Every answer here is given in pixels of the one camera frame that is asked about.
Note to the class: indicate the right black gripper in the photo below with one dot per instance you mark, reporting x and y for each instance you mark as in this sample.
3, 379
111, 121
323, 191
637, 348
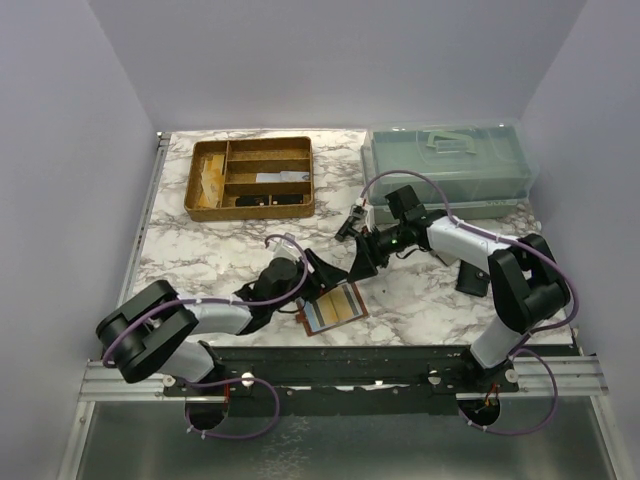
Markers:
364, 265

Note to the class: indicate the clear lidded plastic box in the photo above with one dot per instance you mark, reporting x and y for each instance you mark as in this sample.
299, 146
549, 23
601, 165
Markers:
482, 167

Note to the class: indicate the white card in tray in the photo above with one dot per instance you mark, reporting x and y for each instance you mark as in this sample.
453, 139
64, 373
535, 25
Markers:
283, 177

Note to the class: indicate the black T-shaped pipe fitting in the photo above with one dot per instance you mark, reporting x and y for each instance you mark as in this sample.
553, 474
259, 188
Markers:
347, 229

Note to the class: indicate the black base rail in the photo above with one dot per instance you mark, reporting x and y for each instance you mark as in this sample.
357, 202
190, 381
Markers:
335, 381

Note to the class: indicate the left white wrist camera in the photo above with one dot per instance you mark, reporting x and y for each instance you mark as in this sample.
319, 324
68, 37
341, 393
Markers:
284, 247

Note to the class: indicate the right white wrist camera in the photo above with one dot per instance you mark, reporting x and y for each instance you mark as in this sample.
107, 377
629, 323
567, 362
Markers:
363, 216

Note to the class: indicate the black item in tray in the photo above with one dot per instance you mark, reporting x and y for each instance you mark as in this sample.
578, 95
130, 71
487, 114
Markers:
268, 200

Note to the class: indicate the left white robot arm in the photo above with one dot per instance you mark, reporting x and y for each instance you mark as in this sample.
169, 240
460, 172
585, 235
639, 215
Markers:
148, 334

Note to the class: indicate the grey card wallet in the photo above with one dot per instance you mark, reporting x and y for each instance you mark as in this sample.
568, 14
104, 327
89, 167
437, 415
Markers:
445, 258

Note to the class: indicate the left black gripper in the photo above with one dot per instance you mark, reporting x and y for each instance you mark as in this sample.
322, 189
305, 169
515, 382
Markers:
323, 280

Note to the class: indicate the brown cork organizer tray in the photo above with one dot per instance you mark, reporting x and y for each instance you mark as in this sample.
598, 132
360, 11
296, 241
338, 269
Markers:
246, 158

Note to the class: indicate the brown leather card holder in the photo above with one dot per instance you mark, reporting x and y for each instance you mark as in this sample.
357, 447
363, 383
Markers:
332, 310

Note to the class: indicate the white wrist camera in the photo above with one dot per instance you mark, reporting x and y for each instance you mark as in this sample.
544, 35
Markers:
284, 247
363, 216

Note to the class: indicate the black snap wallet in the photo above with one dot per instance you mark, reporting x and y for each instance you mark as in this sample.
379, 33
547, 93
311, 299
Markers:
472, 280

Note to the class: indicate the striped gold credit card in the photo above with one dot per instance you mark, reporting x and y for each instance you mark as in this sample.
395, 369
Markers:
337, 307

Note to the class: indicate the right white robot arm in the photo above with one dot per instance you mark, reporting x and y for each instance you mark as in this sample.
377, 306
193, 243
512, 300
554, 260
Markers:
526, 286

